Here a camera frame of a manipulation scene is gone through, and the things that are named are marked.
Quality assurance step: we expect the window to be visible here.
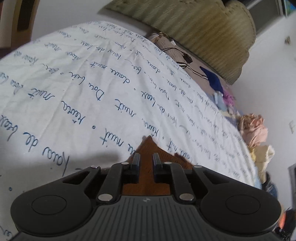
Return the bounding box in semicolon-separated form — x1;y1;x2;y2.
246;0;296;35

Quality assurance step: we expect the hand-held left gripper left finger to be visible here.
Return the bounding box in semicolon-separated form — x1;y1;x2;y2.
62;153;141;204

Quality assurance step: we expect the light blue cloth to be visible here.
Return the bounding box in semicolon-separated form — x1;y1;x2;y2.
214;93;226;109

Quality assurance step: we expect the dark blue cloth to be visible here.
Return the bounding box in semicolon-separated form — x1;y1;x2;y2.
200;67;226;96

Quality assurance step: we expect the brown knit sweater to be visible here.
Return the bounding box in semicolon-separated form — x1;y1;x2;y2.
121;136;193;197

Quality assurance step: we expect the olive padded headboard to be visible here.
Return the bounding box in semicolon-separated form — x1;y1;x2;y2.
104;0;257;85

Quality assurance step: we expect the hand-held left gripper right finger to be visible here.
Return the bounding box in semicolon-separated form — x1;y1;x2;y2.
153;153;232;203

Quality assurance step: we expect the pink clothes pile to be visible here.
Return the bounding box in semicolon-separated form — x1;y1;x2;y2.
238;113;269;147

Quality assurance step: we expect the gold tower air conditioner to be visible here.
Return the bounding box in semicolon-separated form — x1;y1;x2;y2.
0;0;41;49

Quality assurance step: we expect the dark patterned cloth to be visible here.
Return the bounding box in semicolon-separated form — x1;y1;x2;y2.
261;173;278;197

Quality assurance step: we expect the purple pink cloth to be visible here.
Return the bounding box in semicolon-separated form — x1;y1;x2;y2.
223;91;235;107

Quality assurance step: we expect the white script-printed quilt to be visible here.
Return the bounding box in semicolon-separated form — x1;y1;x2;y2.
0;20;263;241

